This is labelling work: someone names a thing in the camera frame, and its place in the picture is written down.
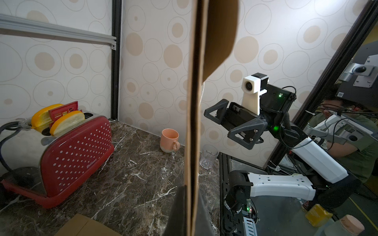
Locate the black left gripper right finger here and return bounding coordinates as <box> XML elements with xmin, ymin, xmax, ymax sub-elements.
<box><xmin>195</xmin><ymin>192</ymin><xmax>215</xmax><ymax>236</ymax></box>

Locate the black corner frame post right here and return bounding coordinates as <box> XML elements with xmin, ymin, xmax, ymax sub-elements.
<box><xmin>111</xmin><ymin>0</ymin><xmax>122</xmax><ymax>120</ymax></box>

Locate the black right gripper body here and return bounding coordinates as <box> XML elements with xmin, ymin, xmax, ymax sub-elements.
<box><xmin>221</xmin><ymin>85</ymin><xmax>307</xmax><ymax>148</ymax></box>

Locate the kraft file bag stack bottom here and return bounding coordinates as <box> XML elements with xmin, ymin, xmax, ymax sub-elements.
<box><xmin>184</xmin><ymin>1</ymin><xmax>239</xmax><ymax>236</ymax></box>

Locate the red toaster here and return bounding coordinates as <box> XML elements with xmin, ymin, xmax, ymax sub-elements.
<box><xmin>1</xmin><ymin>101</ymin><xmax>114</xmax><ymax>208</ymax></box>

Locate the clear glass cup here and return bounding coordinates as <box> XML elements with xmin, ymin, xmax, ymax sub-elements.
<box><xmin>199</xmin><ymin>145</ymin><xmax>219</xmax><ymax>169</ymax></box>

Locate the kraft file bag stack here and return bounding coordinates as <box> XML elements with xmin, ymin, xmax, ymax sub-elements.
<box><xmin>55</xmin><ymin>214</ymin><xmax>121</xmax><ymax>236</ymax></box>
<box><xmin>184</xmin><ymin>1</ymin><xmax>239</xmax><ymax>236</ymax></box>

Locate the aluminium rail back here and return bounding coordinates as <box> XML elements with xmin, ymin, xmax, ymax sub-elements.
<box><xmin>1</xmin><ymin>14</ymin><xmax>117</xmax><ymax>51</ymax></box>

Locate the person behind right frame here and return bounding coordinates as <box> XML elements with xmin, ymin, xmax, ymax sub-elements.
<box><xmin>308</xmin><ymin>84</ymin><xmax>378</xmax><ymax>183</ymax></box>

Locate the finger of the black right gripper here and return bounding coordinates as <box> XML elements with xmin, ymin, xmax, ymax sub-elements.
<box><xmin>227</xmin><ymin>118</ymin><xmax>268</xmax><ymax>150</ymax></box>
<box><xmin>204</xmin><ymin>99</ymin><xmax>229</xmax><ymax>124</ymax></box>

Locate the external camera on mount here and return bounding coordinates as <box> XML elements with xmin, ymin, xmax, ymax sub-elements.
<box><xmin>338</xmin><ymin>55</ymin><xmax>378</xmax><ymax>89</ymax></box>

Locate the amber glass jar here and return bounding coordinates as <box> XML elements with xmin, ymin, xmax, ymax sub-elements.
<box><xmin>323</xmin><ymin>214</ymin><xmax>365</xmax><ymax>236</ymax></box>

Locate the orange cup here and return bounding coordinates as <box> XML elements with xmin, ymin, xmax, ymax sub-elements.
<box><xmin>160</xmin><ymin>128</ymin><xmax>181</xmax><ymax>153</ymax></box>

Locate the kraft file bag stack top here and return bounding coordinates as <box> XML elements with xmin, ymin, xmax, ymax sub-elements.
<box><xmin>55</xmin><ymin>214</ymin><xmax>121</xmax><ymax>236</ymax></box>

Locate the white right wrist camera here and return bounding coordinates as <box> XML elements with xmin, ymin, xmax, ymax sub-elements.
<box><xmin>241</xmin><ymin>73</ymin><xmax>269</xmax><ymax>116</ymax></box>

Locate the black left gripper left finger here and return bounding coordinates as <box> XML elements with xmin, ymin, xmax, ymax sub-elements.
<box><xmin>162</xmin><ymin>185</ymin><xmax>187</xmax><ymax>236</ymax></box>

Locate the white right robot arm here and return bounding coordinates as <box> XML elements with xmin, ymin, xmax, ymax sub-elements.
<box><xmin>204</xmin><ymin>85</ymin><xmax>361</xmax><ymax>214</ymax></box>

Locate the black toaster power cord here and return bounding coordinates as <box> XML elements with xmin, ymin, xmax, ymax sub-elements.
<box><xmin>0</xmin><ymin>120</ymin><xmax>23</xmax><ymax>173</ymax></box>

